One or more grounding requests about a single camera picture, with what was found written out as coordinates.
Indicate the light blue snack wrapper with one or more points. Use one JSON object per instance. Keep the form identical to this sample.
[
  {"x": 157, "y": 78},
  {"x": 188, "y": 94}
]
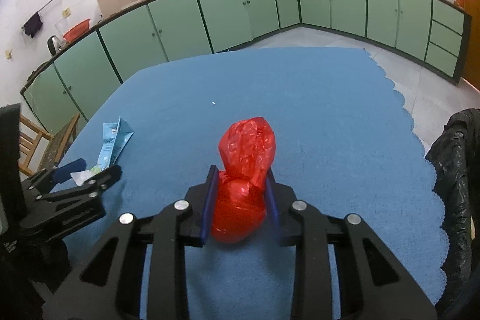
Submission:
[{"x": 115, "y": 137}]

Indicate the wall towel rail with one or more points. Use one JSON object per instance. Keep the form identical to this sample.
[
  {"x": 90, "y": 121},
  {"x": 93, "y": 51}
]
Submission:
[{"x": 45, "y": 7}]

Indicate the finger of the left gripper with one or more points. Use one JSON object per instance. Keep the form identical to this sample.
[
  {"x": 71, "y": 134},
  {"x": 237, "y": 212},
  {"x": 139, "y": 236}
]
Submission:
[
  {"x": 45, "y": 180},
  {"x": 61, "y": 174}
]

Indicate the brown wooden door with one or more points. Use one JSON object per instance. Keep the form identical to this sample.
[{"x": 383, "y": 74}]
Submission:
[{"x": 472, "y": 62}]

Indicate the red plastic bag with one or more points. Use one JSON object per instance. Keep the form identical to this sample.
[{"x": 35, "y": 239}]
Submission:
[{"x": 247, "y": 150}]

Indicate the green lower kitchen cabinets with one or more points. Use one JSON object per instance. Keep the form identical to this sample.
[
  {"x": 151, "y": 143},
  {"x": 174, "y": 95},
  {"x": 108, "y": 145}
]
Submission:
[{"x": 79, "y": 79}]

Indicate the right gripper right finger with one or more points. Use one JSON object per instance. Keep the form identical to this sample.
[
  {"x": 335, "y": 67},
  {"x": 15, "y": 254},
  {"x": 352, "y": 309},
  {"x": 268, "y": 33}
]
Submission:
[{"x": 341, "y": 263}]

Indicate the wooden chair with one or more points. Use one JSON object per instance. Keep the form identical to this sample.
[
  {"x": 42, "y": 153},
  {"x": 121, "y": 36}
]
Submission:
[{"x": 40, "y": 149}]

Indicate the steel electric kettle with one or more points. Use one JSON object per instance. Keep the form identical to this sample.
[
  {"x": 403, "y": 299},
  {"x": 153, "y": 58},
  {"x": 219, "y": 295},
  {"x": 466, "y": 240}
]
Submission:
[{"x": 54, "y": 45}]

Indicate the black lined trash bin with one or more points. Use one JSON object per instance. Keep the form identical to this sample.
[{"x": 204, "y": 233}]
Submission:
[{"x": 455, "y": 157}]

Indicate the blue felt table mat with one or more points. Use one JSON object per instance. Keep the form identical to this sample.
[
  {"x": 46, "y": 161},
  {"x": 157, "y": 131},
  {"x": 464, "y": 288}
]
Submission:
[{"x": 344, "y": 143}]

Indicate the dark cloth on rail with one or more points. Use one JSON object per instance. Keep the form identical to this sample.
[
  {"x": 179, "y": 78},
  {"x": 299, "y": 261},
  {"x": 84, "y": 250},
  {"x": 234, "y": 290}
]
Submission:
[{"x": 33, "y": 25}]

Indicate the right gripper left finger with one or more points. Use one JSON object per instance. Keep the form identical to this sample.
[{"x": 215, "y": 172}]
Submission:
[{"x": 136, "y": 269}]

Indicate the red plastic basin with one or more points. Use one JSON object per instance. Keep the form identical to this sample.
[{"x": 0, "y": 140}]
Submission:
[{"x": 77, "y": 31}]

